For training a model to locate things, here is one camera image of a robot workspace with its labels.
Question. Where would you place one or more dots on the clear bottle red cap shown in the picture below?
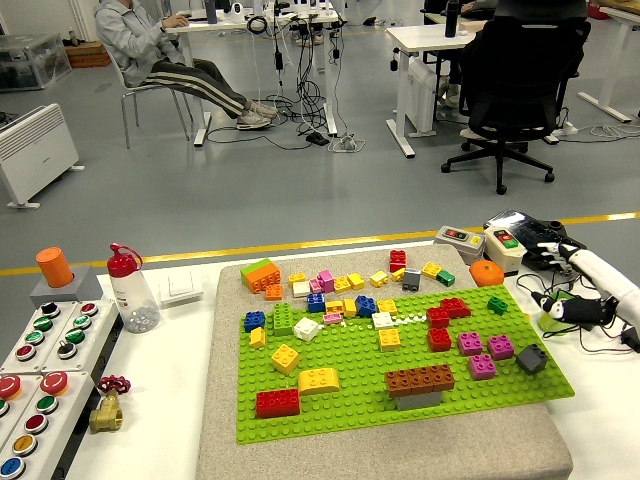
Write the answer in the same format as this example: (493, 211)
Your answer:
(131, 295)

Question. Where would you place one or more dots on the tall magenta toy brick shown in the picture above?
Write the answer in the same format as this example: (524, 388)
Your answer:
(326, 281)

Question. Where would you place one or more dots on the dark grey sloped brick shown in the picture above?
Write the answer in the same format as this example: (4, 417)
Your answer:
(531, 360)

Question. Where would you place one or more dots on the white tower case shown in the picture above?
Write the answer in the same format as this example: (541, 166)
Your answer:
(420, 97)

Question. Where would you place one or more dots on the black office chair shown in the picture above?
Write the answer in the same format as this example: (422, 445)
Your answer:
(520, 65)

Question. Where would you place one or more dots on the grey long toy brick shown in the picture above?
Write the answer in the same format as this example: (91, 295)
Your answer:
(419, 401)

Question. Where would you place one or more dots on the grey two-button switch box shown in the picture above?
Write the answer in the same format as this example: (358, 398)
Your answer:
(457, 237)

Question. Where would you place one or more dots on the black floor box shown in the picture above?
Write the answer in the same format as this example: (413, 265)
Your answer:
(318, 139)

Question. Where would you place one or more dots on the large red toy brick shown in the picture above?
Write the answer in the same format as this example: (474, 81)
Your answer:
(277, 404)

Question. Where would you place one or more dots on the black handheld controller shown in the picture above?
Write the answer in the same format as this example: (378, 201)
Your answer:
(525, 227)

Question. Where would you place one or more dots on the brown toy brick slab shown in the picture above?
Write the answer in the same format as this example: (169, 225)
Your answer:
(420, 379)

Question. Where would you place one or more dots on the white panel heater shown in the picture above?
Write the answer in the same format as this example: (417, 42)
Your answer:
(35, 150)

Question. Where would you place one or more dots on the lime flat toy brick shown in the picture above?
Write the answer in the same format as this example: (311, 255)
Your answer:
(248, 272)

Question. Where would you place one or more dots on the small white toy brick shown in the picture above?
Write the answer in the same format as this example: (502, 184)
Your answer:
(301, 289)

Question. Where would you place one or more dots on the white desk wooden top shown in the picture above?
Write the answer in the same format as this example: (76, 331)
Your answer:
(616, 60)

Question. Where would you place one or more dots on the clear storage crate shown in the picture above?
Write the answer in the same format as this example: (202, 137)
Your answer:
(30, 62)

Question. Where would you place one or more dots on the dark green toy brick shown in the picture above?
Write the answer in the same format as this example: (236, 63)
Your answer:
(497, 305)
(445, 278)

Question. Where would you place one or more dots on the curved yellow toy brick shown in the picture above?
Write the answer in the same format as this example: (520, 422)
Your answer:
(318, 381)

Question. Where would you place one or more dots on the blue toy brick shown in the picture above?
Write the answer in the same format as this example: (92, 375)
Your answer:
(254, 322)
(315, 303)
(365, 306)

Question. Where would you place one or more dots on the white wall switch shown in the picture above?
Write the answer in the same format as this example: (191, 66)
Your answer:
(180, 287)

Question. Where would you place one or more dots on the curved red toy brick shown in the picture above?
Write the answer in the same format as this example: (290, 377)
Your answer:
(456, 307)

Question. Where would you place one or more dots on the orange fruit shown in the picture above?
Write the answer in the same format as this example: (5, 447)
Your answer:
(486, 274)

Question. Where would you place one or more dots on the tall red toy brick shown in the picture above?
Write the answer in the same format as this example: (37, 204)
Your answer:
(398, 261)

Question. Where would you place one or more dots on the small orange toy brick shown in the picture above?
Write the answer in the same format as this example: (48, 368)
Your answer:
(274, 292)

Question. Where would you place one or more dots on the white emergency-stop button box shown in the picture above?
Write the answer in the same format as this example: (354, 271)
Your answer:
(45, 405)
(10, 387)

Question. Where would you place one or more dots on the grey-brown mat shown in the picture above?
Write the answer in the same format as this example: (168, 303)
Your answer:
(380, 460)

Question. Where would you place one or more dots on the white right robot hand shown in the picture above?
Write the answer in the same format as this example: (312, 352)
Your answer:
(600, 272)

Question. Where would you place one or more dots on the orange cylinder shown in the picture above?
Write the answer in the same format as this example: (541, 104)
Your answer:
(54, 267)

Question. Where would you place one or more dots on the small black box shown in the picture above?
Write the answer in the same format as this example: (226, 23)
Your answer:
(632, 341)

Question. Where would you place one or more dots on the wooden crate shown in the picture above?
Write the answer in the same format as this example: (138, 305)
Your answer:
(90, 55)

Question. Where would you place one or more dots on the tall lime toy brick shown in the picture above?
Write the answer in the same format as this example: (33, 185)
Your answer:
(283, 320)

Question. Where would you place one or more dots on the white round camera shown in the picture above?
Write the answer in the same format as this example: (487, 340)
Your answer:
(238, 9)

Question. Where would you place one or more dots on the green studded baseplate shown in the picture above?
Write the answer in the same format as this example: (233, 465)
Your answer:
(350, 410)

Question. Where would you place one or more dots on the white chair metal legs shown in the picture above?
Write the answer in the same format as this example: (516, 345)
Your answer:
(117, 75)

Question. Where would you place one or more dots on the large orange toy brick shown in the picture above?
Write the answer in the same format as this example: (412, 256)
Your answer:
(265, 282)

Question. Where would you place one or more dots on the small light pink brick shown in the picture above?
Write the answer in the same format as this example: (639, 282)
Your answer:
(315, 286)

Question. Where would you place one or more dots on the seated person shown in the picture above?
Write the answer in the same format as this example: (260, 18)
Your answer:
(130, 45)

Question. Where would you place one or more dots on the black bottle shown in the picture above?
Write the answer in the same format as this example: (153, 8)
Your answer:
(451, 20)

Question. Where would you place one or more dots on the green plastic cup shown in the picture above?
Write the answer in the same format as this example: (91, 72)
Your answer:
(550, 325)

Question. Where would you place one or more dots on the small yellow toy brick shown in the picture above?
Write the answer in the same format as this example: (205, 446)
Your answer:
(257, 338)
(379, 279)
(431, 270)
(342, 285)
(386, 307)
(398, 275)
(334, 306)
(296, 279)
(356, 281)
(349, 308)

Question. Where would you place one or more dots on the flat light pink brick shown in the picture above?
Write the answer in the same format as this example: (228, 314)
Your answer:
(333, 319)

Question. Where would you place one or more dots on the dark blue bottle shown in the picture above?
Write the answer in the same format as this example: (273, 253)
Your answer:
(211, 12)

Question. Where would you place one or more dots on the white red-green button box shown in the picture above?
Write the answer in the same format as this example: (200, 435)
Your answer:
(505, 250)

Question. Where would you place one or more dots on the white four-button control box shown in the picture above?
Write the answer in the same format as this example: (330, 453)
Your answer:
(34, 338)
(75, 335)

